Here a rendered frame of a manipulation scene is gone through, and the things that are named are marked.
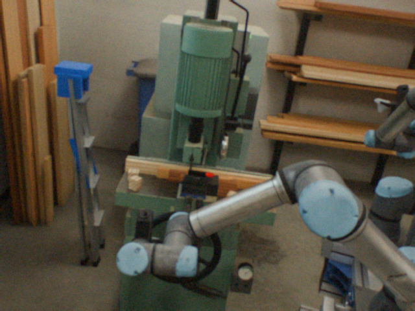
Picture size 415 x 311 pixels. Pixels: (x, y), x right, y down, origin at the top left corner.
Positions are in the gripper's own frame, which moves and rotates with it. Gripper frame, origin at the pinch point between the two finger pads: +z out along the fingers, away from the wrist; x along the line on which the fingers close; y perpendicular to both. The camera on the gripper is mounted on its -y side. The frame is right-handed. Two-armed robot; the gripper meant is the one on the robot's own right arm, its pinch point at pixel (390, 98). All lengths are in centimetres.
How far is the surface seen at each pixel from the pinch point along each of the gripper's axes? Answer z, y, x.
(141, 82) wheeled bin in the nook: 115, 19, -141
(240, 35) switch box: -22, -33, -74
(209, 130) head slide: -41, 3, -87
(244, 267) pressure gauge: -72, 46, -73
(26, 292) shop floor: -26, 100, -184
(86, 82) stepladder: 19, -3, -153
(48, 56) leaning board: 84, -6, -197
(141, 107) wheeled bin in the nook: 117, 40, -143
